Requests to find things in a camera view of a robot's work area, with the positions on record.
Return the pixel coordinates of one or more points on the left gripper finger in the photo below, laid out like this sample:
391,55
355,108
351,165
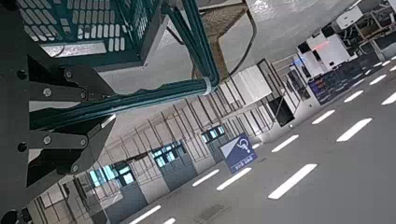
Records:
71,149
74,84

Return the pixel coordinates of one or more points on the ceiling light strip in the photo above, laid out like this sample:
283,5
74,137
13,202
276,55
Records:
205,178
323,117
285,143
145,214
353,96
354,129
292,181
234,179

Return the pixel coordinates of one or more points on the blue wheelchair sign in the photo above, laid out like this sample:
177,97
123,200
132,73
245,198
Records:
238,154

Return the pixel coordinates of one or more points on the white panel box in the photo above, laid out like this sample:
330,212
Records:
252,84

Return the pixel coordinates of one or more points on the wicker chair with metal frame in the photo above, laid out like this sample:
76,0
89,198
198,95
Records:
224,18

